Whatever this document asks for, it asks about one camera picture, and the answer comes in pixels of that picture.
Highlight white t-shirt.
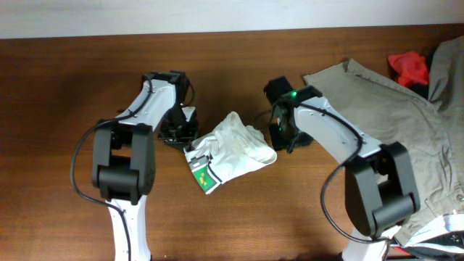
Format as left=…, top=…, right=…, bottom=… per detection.
left=183, top=112, right=277, bottom=194

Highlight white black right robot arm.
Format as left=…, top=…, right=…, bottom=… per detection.
left=264, top=84, right=421, bottom=260

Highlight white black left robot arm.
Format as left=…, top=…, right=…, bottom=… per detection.
left=92, top=70, right=198, bottom=260

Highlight red cloth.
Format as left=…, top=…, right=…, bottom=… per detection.
left=387, top=51, right=429, bottom=88

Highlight dark navy cloth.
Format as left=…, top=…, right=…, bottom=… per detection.
left=409, top=46, right=438, bottom=99

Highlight khaki grey shorts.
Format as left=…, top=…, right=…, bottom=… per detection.
left=304, top=37, right=463, bottom=247

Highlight grey striped garment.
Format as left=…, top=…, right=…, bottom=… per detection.
left=386, top=213, right=463, bottom=261

